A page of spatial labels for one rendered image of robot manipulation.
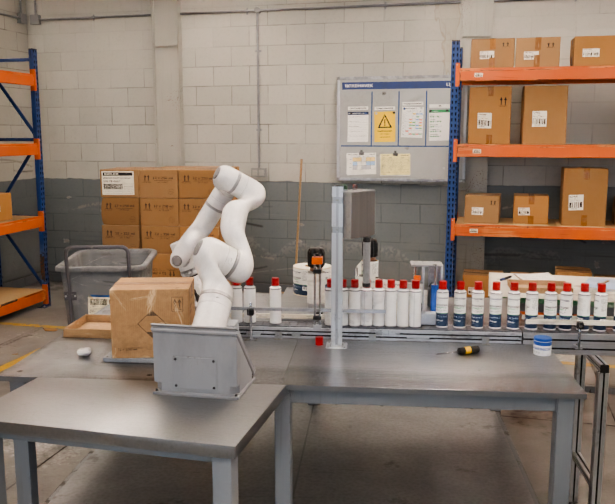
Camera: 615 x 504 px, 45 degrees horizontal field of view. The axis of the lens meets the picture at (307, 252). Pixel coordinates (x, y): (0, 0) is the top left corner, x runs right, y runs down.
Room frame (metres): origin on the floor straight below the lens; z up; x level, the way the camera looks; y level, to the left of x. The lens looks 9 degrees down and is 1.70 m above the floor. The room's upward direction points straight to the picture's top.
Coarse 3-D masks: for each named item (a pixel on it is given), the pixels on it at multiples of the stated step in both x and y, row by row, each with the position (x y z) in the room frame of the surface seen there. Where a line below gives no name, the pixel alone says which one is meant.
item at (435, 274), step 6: (414, 270) 3.22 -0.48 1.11; (432, 270) 3.24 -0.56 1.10; (438, 270) 3.24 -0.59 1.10; (432, 276) 3.24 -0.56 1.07; (438, 276) 3.24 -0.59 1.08; (432, 282) 3.24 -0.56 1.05; (438, 282) 3.24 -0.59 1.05; (426, 306) 3.22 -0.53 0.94; (426, 312) 3.13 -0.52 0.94; (432, 312) 3.12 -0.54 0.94; (426, 318) 3.13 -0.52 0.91; (432, 318) 3.12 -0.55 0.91; (426, 324) 3.13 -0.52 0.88; (432, 324) 3.12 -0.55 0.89
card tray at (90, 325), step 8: (80, 320) 3.30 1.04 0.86; (88, 320) 3.37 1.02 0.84; (96, 320) 3.36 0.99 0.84; (104, 320) 3.36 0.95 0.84; (64, 328) 3.11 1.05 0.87; (72, 328) 3.20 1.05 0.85; (80, 328) 3.25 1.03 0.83; (88, 328) 3.25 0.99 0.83; (96, 328) 3.25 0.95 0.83; (104, 328) 3.25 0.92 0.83; (64, 336) 3.11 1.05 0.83; (72, 336) 3.11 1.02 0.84; (80, 336) 3.11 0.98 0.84; (88, 336) 3.10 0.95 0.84; (96, 336) 3.10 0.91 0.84; (104, 336) 3.10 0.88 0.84
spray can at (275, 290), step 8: (272, 280) 3.15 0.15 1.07; (272, 288) 3.14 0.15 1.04; (280, 288) 3.15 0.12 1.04; (272, 296) 3.14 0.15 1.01; (280, 296) 3.15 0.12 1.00; (272, 304) 3.14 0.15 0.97; (280, 304) 3.15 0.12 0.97; (272, 312) 3.14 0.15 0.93; (280, 312) 3.15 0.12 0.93; (272, 320) 3.14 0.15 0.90; (280, 320) 3.15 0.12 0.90
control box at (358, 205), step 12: (348, 192) 2.96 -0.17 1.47; (360, 192) 2.99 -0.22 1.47; (372, 192) 3.06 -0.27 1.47; (348, 204) 2.96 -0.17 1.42; (360, 204) 2.99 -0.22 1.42; (372, 204) 3.06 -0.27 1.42; (348, 216) 2.96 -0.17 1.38; (360, 216) 2.99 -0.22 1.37; (372, 216) 3.06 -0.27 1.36; (348, 228) 2.96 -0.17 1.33; (360, 228) 3.00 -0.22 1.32; (372, 228) 3.06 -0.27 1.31
